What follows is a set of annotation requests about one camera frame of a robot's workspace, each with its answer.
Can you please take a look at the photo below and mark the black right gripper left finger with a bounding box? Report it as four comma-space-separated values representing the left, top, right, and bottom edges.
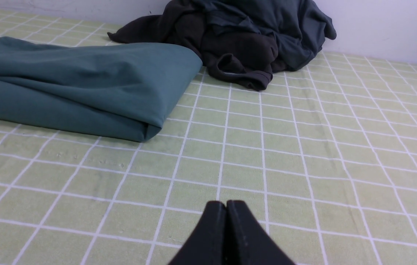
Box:
169, 201, 227, 265

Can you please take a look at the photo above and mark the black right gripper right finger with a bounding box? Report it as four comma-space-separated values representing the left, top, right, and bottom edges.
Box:
225, 200, 295, 265

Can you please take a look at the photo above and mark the green long sleeve shirt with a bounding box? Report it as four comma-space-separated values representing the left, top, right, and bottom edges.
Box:
0, 36, 202, 142

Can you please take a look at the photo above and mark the dark brown shirt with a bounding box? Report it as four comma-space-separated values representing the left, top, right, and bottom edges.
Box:
108, 0, 288, 91

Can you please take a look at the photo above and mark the dark grey shirt pile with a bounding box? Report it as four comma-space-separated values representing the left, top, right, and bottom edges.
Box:
192, 0, 337, 71

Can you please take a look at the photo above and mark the green checkered tablecloth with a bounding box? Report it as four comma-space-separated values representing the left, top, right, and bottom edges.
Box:
0, 7, 417, 265

